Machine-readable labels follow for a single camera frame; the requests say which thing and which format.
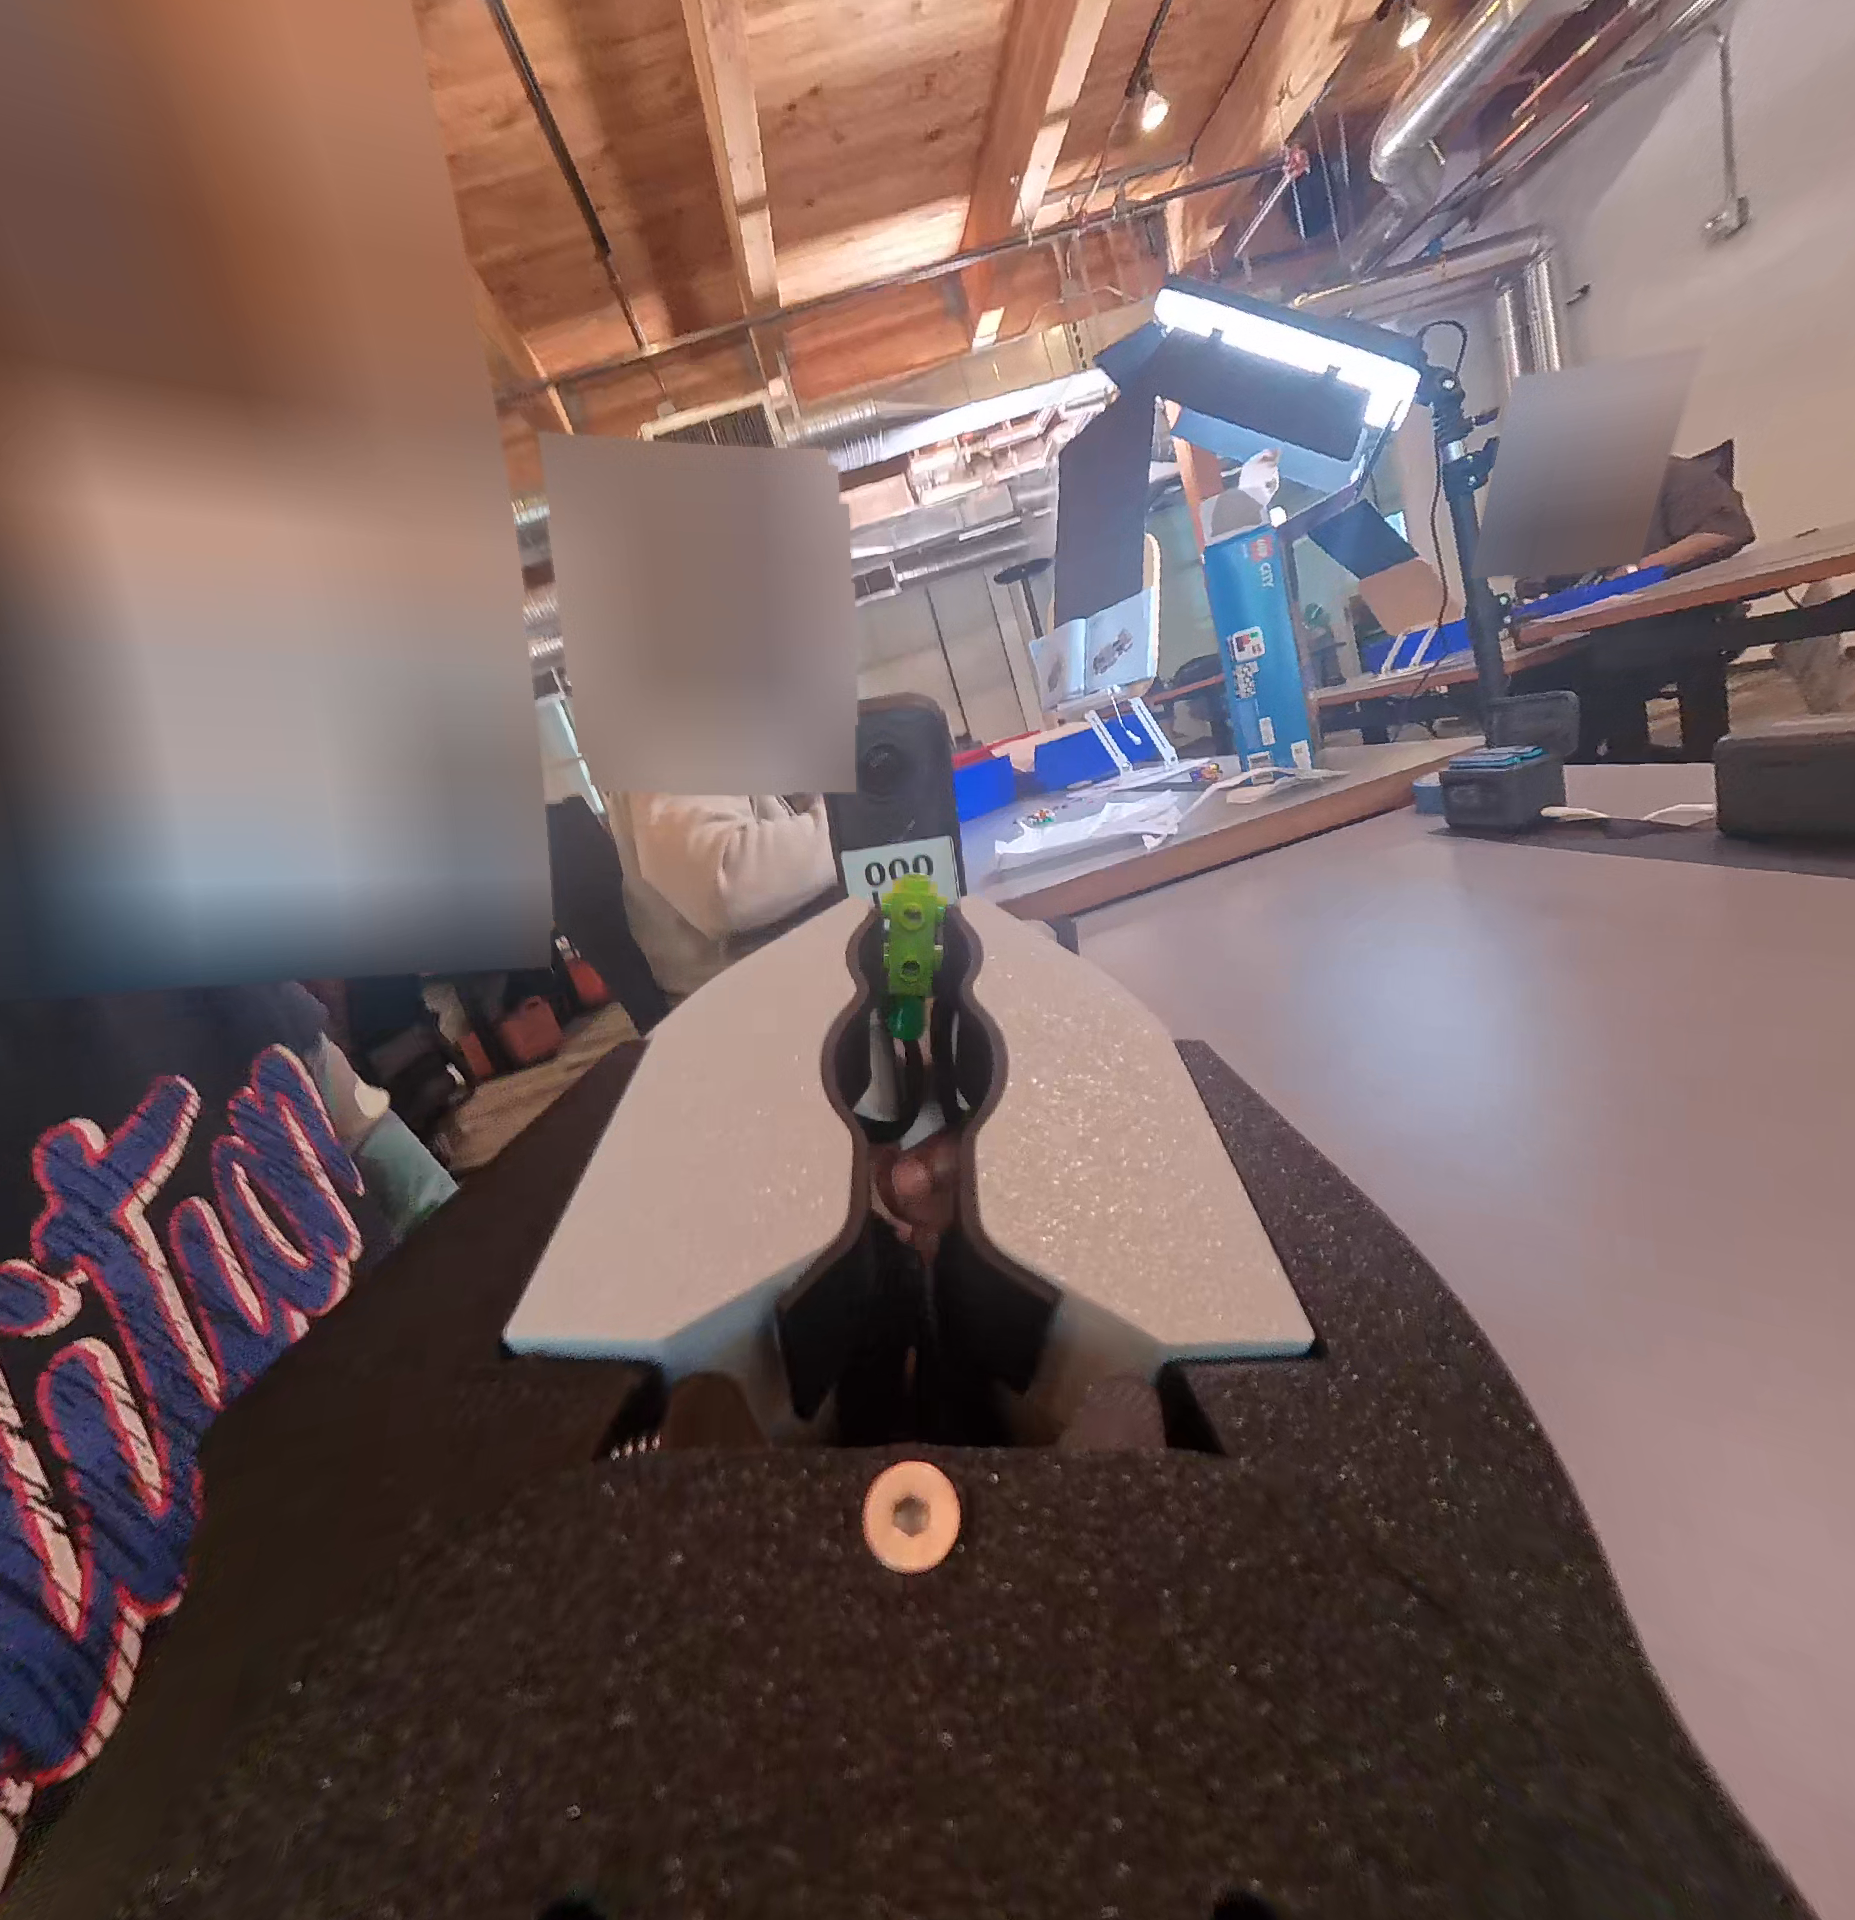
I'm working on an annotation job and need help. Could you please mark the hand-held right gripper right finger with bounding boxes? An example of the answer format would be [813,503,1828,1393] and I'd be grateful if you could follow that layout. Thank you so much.
[939,894,1316,1362]

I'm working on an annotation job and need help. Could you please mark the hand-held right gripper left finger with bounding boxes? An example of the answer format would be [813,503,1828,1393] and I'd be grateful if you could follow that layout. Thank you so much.
[504,896,890,1359]

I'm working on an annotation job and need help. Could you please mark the purple toy flower cluster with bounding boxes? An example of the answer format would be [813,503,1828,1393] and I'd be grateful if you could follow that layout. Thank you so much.
[879,876,951,1040]

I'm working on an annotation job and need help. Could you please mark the tall blue lego box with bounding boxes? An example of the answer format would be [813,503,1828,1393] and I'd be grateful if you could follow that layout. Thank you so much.
[1199,525,1318,770]

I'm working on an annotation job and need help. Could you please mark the person's left hand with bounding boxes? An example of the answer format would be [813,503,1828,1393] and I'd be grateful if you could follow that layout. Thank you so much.
[882,1141,963,1254]

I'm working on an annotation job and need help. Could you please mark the small blue bin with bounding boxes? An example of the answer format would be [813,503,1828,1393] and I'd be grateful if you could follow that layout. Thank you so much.
[1025,718,1169,790]

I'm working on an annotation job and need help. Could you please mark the white plastic bags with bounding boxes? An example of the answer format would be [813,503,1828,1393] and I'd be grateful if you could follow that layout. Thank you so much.
[993,794,1183,858]

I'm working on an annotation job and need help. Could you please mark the booklet on clear stand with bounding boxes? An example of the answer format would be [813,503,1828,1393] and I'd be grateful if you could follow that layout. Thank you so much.
[1025,611,1165,782]

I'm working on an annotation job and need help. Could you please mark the wooden table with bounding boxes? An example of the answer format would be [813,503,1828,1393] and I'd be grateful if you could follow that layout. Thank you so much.
[956,735,1484,917]

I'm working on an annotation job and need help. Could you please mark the small black case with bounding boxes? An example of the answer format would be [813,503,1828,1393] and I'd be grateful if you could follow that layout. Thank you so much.
[1438,688,1581,832]

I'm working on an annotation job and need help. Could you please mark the studio light panel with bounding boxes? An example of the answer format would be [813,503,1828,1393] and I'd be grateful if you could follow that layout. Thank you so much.
[1050,274,1436,631]

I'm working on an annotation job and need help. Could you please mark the black light stand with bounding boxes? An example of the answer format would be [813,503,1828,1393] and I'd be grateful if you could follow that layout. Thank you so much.
[1414,323,1529,737]

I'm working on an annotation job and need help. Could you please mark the black hard case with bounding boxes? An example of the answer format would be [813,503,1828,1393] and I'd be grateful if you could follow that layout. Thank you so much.
[1713,726,1855,841]

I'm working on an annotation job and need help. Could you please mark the long brown desk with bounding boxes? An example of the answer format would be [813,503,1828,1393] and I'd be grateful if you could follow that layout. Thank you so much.
[1309,516,1855,751]

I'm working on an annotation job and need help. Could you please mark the silver ventilation duct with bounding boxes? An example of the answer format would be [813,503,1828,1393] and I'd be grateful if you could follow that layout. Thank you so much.
[1370,0,1739,189]

